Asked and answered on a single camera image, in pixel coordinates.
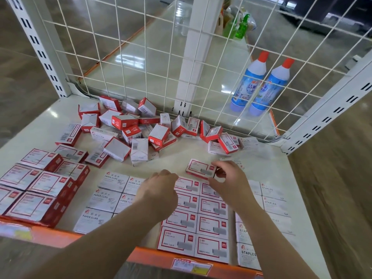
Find white slotted shelf upright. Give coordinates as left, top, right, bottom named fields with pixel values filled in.
left=280, top=51, right=372, bottom=156
left=173, top=0, right=228, bottom=117
left=4, top=0, right=72, bottom=99

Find white wire mesh panel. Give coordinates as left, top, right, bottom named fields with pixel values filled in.
left=29, top=0, right=372, bottom=143

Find blue bottle with red cap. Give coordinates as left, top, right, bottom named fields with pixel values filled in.
left=230, top=51, right=270, bottom=113
left=249, top=58, right=295, bottom=117

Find stack of large red packs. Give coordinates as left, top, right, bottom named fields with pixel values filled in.
left=0, top=148, right=91, bottom=229

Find orange shelf front rail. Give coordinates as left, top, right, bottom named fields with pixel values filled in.
left=0, top=216, right=264, bottom=279

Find green spray bottle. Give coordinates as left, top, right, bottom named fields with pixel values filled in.
left=235, top=13, right=251, bottom=40

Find person's right hand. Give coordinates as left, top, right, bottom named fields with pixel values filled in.
left=208, top=160, right=257, bottom=210

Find rows of white paper-clip packets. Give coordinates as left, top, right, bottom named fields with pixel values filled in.
left=73, top=171, right=146, bottom=235

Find grid of red framed cartons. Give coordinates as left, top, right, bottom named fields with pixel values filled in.
left=157, top=176, right=232, bottom=264

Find pale green bottle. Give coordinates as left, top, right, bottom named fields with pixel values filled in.
left=222, top=17, right=237, bottom=38

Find blurred yellow price label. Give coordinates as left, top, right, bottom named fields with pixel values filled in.
left=0, top=222, right=33, bottom=242

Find person's left forearm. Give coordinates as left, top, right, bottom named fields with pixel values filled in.
left=28, top=197, right=167, bottom=279

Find white and yellow price label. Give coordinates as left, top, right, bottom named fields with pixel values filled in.
left=170, top=258, right=213, bottom=276

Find red bordered staple box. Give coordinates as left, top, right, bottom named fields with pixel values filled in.
left=185, top=158, right=217, bottom=180

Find person's left hand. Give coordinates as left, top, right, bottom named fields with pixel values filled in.
left=134, top=170, right=179, bottom=215

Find jumbled pile of red-white cartons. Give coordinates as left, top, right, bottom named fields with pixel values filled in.
left=55, top=96, right=260, bottom=169

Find person's right forearm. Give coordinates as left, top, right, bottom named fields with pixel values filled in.
left=235, top=197, right=319, bottom=279

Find rows of plain white packets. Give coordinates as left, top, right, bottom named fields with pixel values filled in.
left=234, top=179, right=297, bottom=271

